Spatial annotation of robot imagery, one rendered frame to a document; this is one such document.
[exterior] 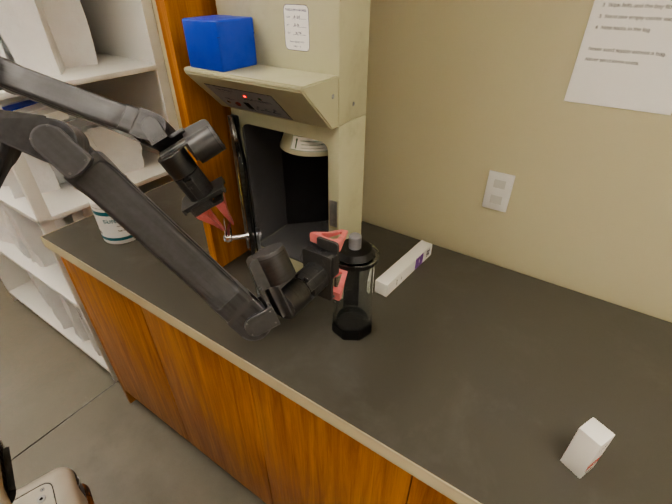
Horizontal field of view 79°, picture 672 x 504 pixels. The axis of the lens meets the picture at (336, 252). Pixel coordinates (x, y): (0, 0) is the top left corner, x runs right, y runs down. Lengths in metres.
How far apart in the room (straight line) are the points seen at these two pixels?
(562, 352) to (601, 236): 0.34
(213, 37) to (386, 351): 0.76
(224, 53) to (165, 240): 0.42
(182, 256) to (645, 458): 0.89
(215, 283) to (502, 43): 0.88
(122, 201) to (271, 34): 0.48
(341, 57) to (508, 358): 0.75
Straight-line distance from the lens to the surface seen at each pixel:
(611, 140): 1.18
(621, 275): 1.32
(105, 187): 0.66
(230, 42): 0.92
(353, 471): 1.08
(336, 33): 0.85
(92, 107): 0.98
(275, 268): 0.68
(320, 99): 0.81
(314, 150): 0.98
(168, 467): 2.01
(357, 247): 0.87
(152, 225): 0.66
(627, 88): 1.15
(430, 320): 1.08
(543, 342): 1.12
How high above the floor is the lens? 1.68
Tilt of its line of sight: 35 degrees down
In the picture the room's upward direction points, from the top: straight up
